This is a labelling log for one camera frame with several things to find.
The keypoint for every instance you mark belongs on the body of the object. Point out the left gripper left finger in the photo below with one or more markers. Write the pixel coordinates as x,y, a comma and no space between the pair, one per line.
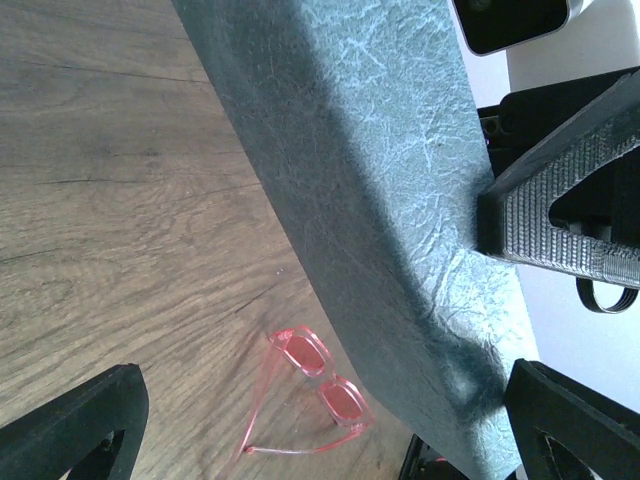
93,431

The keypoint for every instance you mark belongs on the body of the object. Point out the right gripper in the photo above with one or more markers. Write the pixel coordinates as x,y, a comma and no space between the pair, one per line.
566,192

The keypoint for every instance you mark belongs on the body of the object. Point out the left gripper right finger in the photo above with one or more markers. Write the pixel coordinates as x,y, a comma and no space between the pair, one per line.
565,430

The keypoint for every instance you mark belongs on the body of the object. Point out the pink transparent sunglasses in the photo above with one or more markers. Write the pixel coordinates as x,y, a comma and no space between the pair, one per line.
304,350

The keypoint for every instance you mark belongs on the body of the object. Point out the teal glasses case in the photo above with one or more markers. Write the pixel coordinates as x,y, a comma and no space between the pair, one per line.
358,119

